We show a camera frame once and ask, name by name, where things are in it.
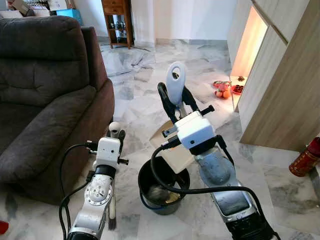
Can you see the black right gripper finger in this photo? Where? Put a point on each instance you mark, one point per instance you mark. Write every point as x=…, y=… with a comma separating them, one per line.
x=162, y=100
x=190, y=100

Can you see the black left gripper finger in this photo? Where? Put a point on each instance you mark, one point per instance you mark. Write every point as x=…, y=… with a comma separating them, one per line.
x=121, y=140

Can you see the cream hand broom purple bristles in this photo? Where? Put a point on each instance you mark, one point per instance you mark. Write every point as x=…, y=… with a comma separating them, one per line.
x=114, y=127

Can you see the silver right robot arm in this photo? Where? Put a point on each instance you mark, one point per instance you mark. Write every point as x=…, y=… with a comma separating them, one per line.
x=225, y=180

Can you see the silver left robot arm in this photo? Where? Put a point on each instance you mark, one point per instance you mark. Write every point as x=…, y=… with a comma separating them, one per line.
x=97, y=200

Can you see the red plate with oranges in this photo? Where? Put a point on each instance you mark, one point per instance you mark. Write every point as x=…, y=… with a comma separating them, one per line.
x=222, y=90

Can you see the black round bucket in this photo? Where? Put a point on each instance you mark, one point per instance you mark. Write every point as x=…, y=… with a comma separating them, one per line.
x=150, y=185

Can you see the small red plate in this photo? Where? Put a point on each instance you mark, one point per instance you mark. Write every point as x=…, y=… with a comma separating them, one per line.
x=238, y=89

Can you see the dark brown fabric sofa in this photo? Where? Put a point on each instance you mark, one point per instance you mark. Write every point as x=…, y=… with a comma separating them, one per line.
x=45, y=100

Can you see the brown wooden side table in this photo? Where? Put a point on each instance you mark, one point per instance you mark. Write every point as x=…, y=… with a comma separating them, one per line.
x=117, y=20

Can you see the light wooden cabinet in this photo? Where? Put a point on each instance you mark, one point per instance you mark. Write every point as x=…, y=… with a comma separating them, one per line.
x=280, y=75

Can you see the blue box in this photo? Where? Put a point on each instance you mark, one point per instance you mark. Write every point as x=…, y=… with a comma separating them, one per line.
x=70, y=16

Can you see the small red object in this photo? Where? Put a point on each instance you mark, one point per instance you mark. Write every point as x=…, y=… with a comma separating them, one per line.
x=3, y=227

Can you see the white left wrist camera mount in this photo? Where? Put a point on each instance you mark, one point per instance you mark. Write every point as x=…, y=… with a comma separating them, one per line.
x=108, y=152

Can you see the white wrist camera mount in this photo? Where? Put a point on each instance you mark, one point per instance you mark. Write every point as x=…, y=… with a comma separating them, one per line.
x=195, y=131
x=108, y=152

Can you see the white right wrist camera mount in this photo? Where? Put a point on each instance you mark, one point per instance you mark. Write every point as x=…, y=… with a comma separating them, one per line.
x=195, y=131

